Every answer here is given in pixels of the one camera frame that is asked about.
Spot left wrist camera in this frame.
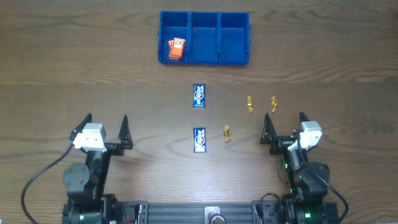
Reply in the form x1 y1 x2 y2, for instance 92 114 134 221
72 123 108 153

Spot black cable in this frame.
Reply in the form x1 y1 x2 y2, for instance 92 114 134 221
310 170 349 222
21 142 75 224

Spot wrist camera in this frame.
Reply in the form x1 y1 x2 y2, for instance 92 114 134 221
72 123 108 153
287 121 323 152

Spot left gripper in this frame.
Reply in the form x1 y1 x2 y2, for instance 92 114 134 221
69 113 134 156

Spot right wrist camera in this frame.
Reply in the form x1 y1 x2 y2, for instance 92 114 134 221
287 121 323 152

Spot mounting rail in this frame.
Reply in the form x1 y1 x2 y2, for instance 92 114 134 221
62 200 340 224

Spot blue candy pack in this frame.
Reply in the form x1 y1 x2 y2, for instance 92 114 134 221
193 127 207 154
192 83 206 109

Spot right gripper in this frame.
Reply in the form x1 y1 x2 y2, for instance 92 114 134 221
259 112 312 156

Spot blue tray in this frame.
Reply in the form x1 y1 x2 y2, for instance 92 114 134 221
157 11 251 67

